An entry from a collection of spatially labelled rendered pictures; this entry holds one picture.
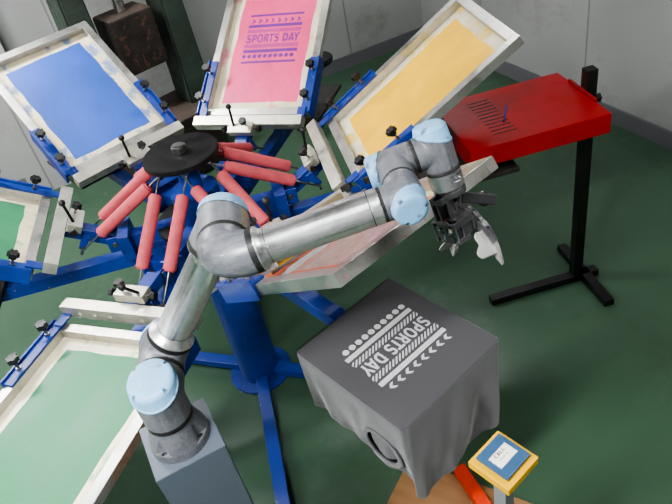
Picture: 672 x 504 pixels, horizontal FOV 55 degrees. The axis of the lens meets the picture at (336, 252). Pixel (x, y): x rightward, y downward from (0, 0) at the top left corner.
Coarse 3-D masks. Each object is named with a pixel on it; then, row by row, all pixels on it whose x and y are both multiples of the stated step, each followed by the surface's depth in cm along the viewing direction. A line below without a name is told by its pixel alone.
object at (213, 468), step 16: (208, 416) 167; (144, 432) 167; (208, 448) 159; (224, 448) 160; (160, 464) 158; (176, 464) 157; (192, 464) 157; (208, 464) 160; (224, 464) 163; (160, 480) 155; (176, 480) 157; (192, 480) 160; (208, 480) 163; (224, 480) 166; (240, 480) 169; (176, 496) 160; (192, 496) 163; (208, 496) 166; (224, 496) 169; (240, 496) 172
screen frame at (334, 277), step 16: (480, 160) 175; (464, 176) 167; (480, 176) 170; (400, 224) 156; (416, 224) 159; (384, 240) 154; (400, 240) 156; (352, 256) 152; (368, 256) 151; (304, 272) 165; (320, 272) 155; (336, 272) 147; (352, 272) 149; (256, 288) 189; (272, 288) 179; (288, 288) 171; (304, 288) 163; (320, 288) 156
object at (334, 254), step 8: (344, 240) 196; (352, 240) 189; (360, 240) 183; (368, 240) 177; (328, 248) 198; (336, 248) 191; (344, 248) 185; (352, 248) 178; (360, 248) 173; (320, 256) 193; (328, 256) 187; (336, 256) 180; (344, 256) 175; (288, 264) 211; (304, 264) 195; (312, 264) 189; (320, 264) 182; (328, 264) 176; (336, 264) 171; (280, 272) 205; (296, 272) 191
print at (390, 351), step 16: (400, 304) 222; (384, 320) 218; (400, 320) 216; (416, 320) 215; (368, 336) 213; (384, 336) 212; (400, 336) 211; (416, 336) 210; (432, 336) 208; (448, 336) 207; (352, 352) 209; (368, 352) 208; (384, 352) 207; (400, 352) 206; (416, 352) 204; (432, 352) 203; (368, 368) 203; (384, 368) 202; (400, 368) 201; (416, 368) 199; (384, 384) 197
